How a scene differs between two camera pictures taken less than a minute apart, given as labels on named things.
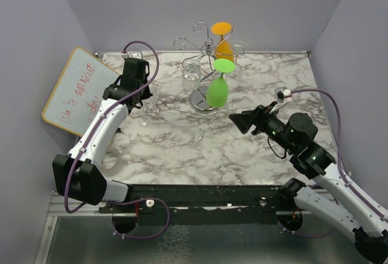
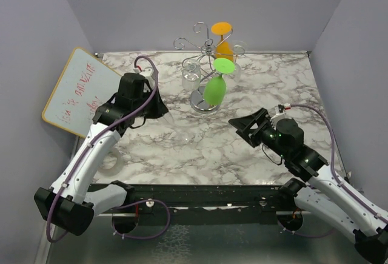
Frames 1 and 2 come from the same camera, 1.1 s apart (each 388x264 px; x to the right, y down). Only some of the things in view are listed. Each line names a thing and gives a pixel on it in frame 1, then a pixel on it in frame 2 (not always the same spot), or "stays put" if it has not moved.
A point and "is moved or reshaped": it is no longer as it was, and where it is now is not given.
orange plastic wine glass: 224,49 stays put
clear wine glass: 191,74 stays put
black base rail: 202,204 stays put
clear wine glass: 150,107 is moved or reshaped
